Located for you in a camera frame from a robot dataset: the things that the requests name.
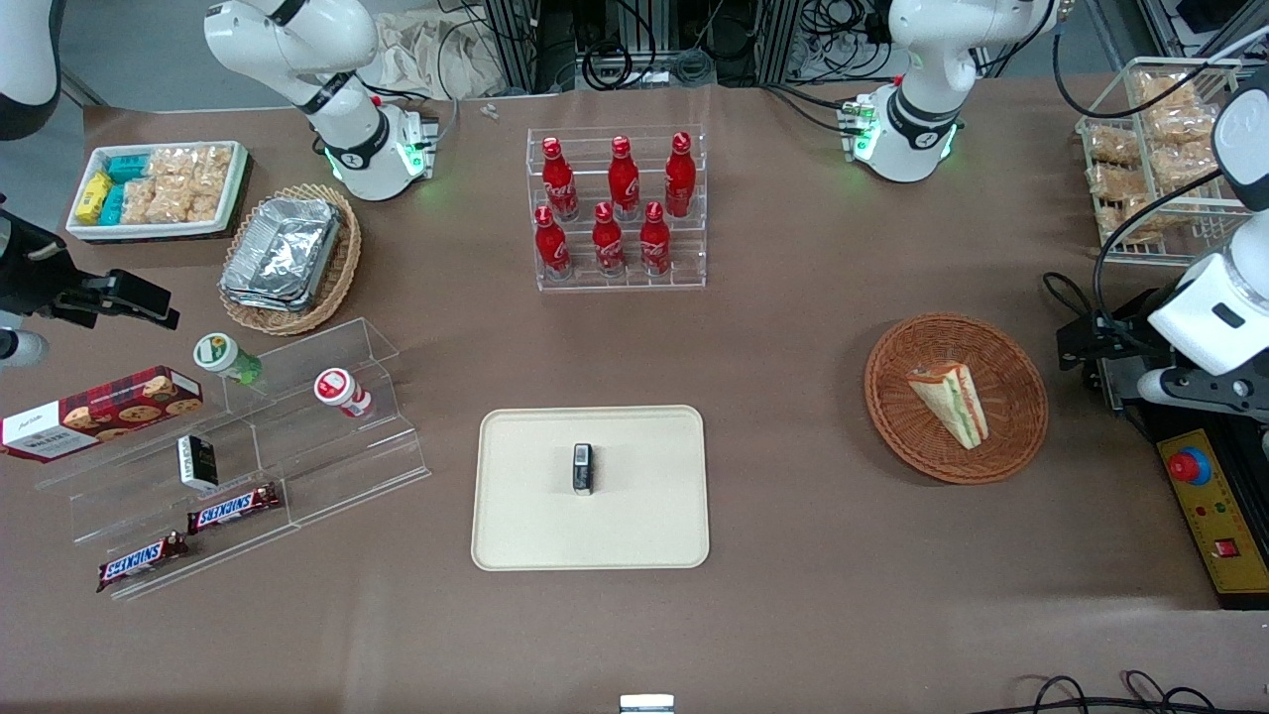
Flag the red cola bottle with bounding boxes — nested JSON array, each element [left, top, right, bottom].
[[663, 131, 698, 218], [533, 205, 574, 281], [607, 135, 641, 222], [591, 202, 628, 278], [540, 137, 580, 222], [638, 201, 673, 277]]

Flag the clear acrylic step display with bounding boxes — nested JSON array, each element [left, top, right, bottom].
[[34, 317, 433, 602]]

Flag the white wire basket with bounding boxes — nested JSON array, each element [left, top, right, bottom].
[[1075, 57, 1258, 268]]

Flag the clear acrylic bottle rack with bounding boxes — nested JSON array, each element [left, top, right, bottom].
[[525, 125, 708, 293]]

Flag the crumpled white cloth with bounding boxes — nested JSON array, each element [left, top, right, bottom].
[[375, 10, 509, 100]]

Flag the aluminium frame with cables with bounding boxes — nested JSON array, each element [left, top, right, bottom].
[[436, 0, 898, 92]]

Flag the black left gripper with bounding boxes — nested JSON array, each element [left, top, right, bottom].
[[1056, 290, 1163, 408]]

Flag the white rectangular plastic bin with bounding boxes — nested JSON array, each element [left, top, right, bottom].
[[65, 141, 250, 244]]

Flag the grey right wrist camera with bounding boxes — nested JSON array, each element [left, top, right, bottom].
[[0, 330, 50, 371]]

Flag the stack of foil trays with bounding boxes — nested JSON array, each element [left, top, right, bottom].
[[219, 195, 344, 314]]

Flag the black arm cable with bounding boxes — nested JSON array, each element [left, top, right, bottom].
[[1051, 18, 1235, 121], [1040, 167, 1228, 323]]

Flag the yellow black emergency stop box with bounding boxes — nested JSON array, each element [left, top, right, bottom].
[[1130, 397, 1269, 610]]

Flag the oval tan wicker basket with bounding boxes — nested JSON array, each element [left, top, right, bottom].
[[217, 182, 364, 337]]

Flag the yellow snack packet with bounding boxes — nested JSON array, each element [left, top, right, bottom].
[[75, 171, 114, 225]]

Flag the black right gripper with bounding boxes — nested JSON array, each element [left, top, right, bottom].
[[0, 210, 182, 331]]

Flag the green-lid drink bottle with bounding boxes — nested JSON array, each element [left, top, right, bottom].
[[192, 332, 265, 387]]

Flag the red tartan cookie box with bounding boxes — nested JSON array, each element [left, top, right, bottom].
[[0, 365, 205, 464]]

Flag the red-lid drink bottle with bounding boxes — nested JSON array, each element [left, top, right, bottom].
[[313, 368, 374, 418]]

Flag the plastic-wrapped triangle sandwich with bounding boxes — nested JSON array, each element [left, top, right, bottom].
[[906, 362, 990, 451]]

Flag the Snickers chocolate bar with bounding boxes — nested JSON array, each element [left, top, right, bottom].
[[186, 482, 284, 536], [95, 532, 190, 594]]

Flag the round brown wicker basket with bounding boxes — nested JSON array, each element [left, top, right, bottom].
[[864, 313, 1050, 486]]

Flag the black floor cables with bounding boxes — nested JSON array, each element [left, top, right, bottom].
[[986, 670, 1222, 714]]

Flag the cream plastic tray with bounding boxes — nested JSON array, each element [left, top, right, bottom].
[[471, 405, 712, 573]]

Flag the clear bag of fried snacks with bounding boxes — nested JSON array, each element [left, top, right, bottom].
[[1085, 164, 1148, 201], [1085, 126, 1143, 167], [1140, 105, 1220, 152], [1133, 69, 1216, 112], [1150, 145, 1228, 196]]

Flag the clear bag of crackers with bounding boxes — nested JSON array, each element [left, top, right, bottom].
[[121, 178, 191, 225], [147, 146, 235, 186], [184, 175, 232, 223]]

